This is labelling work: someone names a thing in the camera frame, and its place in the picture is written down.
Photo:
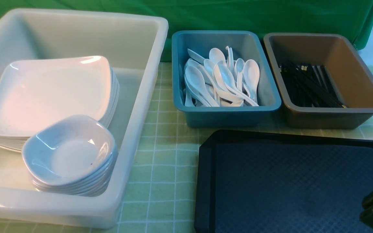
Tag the large white square plate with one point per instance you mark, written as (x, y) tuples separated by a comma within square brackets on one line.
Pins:
[(35, 94)]

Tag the brown plastic bin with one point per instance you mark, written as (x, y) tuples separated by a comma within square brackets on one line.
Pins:
[(349, 75)]

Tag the stack of white square plates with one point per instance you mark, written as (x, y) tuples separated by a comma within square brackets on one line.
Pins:
[(15, 143)]

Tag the green checkered tablecloth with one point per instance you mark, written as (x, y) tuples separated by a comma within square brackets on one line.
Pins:
[(160, 194)]

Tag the teal plastic bin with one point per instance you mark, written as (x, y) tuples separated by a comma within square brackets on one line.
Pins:
[(245, 45)]

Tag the pile of white spoons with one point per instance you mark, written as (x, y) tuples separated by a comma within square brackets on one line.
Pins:
[(219, 80)]

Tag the black plastic serving tray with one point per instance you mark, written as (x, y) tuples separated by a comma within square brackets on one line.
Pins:
[(256, 182)]

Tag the large white plastic tub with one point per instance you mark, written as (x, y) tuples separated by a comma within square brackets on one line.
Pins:
[(133, 45)]

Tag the pile of black chopsticks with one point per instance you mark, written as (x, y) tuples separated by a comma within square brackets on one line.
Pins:
[(309, 85)]

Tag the stack of white bowls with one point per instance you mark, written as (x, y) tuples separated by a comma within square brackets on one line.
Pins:
[(76, 189)]

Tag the green backdrop cloth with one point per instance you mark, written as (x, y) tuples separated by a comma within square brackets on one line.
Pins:
[(352, 19)]

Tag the white bowl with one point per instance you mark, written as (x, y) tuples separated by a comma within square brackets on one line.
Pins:
[(74, 132)]

